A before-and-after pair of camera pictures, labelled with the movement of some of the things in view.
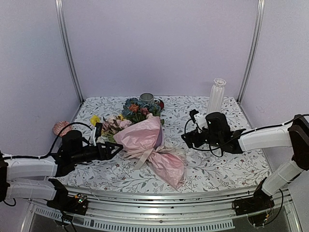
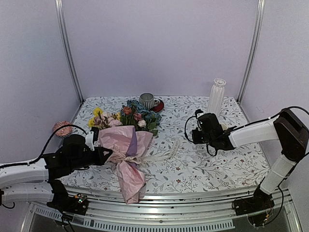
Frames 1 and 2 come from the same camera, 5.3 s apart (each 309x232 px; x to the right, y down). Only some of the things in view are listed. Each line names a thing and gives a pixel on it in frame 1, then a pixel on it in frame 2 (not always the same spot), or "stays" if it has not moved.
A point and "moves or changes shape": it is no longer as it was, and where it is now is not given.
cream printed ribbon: x=161 y=148 -> x=120 y=157
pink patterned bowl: x=60 y=125 stays
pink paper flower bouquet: x=138 y=129 moves or changes shape
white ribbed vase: x=217 y=96 stays
